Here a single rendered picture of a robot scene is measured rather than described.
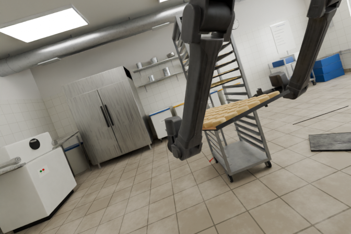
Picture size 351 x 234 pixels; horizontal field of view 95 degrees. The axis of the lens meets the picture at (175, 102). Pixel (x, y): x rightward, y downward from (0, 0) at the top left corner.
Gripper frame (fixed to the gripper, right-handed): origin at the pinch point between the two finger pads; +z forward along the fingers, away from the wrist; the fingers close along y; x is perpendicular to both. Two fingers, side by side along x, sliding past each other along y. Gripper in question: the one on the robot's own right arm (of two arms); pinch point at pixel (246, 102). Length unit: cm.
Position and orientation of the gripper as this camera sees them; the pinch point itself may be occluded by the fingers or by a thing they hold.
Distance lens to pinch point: 97.2
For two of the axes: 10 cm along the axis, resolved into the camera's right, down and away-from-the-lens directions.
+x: -3.7, 1.2, -9.2
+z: -8.6, 3.3, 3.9
